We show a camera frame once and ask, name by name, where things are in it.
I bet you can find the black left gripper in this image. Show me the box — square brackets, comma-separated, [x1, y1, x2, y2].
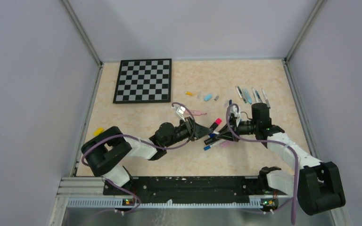
[164, 116, 213, 148]

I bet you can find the grey capped white marker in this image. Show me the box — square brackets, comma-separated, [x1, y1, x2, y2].
[252, 87, 259, 103]

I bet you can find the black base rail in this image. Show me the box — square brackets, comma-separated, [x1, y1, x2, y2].
[103, 175, 277, 205]

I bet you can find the green gel pen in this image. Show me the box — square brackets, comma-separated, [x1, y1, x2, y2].
[237, 87, 247, 104]

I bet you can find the pink correction tape pen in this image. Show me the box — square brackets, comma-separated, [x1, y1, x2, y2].
[190, 110, 207, 116]

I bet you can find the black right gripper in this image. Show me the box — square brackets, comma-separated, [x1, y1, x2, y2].
[215, 116, 258, 142]

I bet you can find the black white checkerboard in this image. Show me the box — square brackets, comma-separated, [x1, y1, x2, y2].
[113, 58, 172, 104]

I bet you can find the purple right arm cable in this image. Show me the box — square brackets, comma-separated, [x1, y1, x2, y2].
[226, 103, 300, 225]

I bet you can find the light blue tape cap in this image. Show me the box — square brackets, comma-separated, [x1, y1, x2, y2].
[203, 94, 213, 102]

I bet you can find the teal gel pen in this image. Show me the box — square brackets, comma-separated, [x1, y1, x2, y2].
[255, 90, 263, 103]

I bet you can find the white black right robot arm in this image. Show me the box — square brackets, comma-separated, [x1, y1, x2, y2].
[226, 103, 346, 219]

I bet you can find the light blue correction tape pen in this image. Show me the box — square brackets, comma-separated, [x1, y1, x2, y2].
[243, 89, 252, 104]

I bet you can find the pink capped black highlighter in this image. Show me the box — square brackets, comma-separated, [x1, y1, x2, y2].
[210, 118, 222, 130]

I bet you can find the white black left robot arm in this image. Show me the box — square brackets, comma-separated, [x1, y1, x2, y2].
[81, 117, 218, 177]

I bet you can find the lilac highlighter pen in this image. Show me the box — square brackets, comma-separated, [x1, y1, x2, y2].
[220, 140, 234, 147]

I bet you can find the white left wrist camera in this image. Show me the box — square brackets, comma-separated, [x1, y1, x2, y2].
[172, 105, 186, 121]

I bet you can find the yellow capped white pen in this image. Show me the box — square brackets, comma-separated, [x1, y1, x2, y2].
[235, 86, 243, 99]

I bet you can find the orange capped black highlighter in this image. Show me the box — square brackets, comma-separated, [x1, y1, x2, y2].
[204, 138, 217, 145]

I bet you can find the blue capped white marker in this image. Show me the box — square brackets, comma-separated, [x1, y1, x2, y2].
[203, 140, 226, 151]

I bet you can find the green yellow block stack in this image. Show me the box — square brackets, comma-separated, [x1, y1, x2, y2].
[93, 128, 105, 136]

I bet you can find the dark blue capped pen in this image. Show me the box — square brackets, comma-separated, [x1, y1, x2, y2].
[262, 89, 271, 109]

